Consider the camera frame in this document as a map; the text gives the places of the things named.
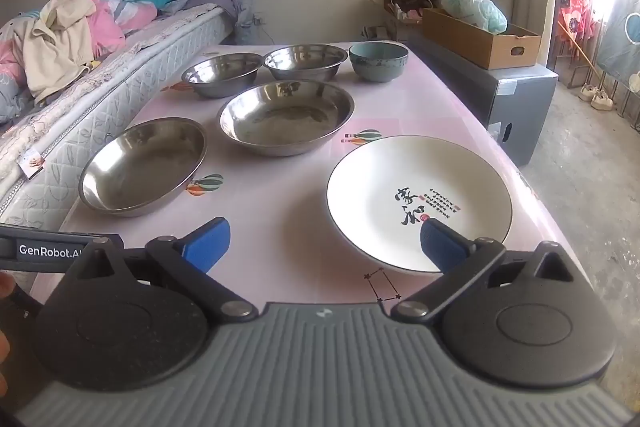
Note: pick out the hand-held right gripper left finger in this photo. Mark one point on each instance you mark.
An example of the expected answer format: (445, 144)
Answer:
(207, 244)

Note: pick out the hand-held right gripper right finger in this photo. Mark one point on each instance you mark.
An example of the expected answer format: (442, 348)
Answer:
(442, 247)

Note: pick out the white printed plate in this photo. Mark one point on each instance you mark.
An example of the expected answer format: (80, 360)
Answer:
(380, 187)

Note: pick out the medium shallow steel bowl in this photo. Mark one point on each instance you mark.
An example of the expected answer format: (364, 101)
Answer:
(145, 167)

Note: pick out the large steel bowl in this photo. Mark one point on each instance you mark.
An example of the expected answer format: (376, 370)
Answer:
(285, 117)

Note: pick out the small steel bowl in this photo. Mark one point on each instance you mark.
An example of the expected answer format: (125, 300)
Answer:
(305, 62)
(220, 74)

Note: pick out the teal ceramic bowl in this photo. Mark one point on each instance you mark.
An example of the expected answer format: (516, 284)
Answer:
(378, 69)

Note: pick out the person's left hand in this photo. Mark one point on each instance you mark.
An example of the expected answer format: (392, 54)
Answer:
(5, 286)

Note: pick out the pink patterned tablecloth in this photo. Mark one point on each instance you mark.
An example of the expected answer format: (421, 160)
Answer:
(280, 207)

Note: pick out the mattress label tag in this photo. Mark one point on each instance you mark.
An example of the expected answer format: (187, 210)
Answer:
(32, 162)

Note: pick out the white quilted mattress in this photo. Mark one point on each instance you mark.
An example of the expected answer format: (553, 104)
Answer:
(100, 117)

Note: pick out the dark grey large carton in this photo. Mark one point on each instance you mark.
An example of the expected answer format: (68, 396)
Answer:
(520, 107)

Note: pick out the beige garment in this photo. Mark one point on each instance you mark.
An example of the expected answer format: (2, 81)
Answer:
(55, 52)

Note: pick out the brown cardboard box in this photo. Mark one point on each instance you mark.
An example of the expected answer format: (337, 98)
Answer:
(470, 42)

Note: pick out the white shoe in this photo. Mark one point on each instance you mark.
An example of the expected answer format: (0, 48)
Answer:
(589, 93)
(603, 101)

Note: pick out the pile of clothes and bedding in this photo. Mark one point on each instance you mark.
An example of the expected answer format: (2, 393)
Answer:
(107, 22)

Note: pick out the pale green plastic bag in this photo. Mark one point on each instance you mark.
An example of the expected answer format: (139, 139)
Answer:
(475, 9)

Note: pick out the wooden stick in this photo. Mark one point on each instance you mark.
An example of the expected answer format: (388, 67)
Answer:
(577, 47)

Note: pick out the blue patterned hanging quilt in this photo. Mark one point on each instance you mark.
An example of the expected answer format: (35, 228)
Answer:
(620, 37)

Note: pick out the wall socket with plug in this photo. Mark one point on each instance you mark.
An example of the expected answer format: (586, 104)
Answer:
(259, 22)

